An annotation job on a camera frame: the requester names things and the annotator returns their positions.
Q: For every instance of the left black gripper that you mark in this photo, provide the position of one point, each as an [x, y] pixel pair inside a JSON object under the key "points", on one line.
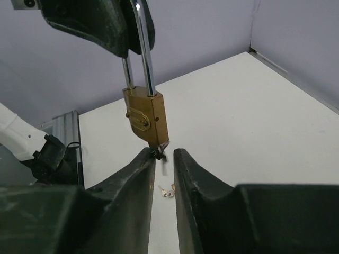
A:
{"points": [[101, 22]]}

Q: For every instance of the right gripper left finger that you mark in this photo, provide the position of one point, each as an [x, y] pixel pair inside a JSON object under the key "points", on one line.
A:
{"points": [[111, 217]]}

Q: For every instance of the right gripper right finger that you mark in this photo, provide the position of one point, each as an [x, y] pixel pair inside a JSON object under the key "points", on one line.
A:
{"points": [[214, 217]]}

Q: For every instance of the silver keys of padlock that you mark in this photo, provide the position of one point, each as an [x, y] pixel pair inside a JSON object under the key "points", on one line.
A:
{"points": [[166, 193]]}

